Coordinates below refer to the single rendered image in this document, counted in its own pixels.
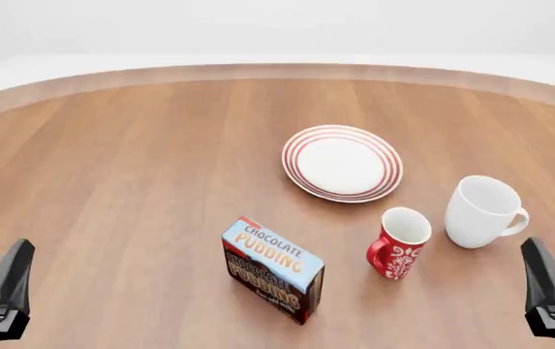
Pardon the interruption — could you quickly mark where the red patterned mug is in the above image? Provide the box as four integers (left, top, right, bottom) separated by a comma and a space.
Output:
366, 206, 433, 281

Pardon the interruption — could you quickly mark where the chocolate pudding box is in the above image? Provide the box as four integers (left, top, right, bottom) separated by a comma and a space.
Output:
221, 215, 326, 326

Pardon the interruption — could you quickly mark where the white mug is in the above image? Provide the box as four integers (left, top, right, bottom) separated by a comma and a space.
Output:
444, 174, 531, 250

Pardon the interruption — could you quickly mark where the white plate with red rings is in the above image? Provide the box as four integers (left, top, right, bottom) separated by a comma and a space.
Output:
281, 124, 404, 204

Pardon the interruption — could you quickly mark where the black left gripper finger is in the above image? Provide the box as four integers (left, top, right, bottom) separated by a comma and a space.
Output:
0, 238, 36, 314

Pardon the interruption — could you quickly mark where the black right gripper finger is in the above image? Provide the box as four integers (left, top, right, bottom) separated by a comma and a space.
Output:
520, 237, 555, 314

